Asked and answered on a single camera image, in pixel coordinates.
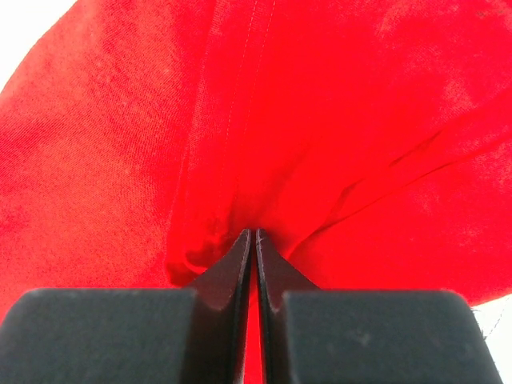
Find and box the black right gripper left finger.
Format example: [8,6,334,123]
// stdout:
[1,230,251,383]

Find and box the floral patterned table mat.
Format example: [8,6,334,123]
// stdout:
[1,1,511,382]

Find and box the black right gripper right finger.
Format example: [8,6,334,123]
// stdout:
[254,229,500,383]

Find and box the red t shirt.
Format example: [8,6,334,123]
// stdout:
[1,1,511,383]

